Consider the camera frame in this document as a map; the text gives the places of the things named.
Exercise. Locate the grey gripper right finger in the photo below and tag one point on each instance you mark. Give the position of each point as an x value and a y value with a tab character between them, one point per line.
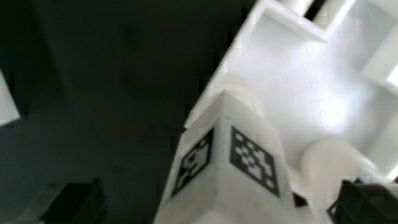
366	204

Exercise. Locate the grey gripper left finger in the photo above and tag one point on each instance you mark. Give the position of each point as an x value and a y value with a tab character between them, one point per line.
70	204

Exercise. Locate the white chair leg block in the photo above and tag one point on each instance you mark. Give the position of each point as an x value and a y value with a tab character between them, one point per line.
228	186

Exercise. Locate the white chair seat part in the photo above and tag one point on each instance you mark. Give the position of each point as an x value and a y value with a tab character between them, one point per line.
315	57

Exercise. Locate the white U-shaped fence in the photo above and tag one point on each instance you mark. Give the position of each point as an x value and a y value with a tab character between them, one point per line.
9	114

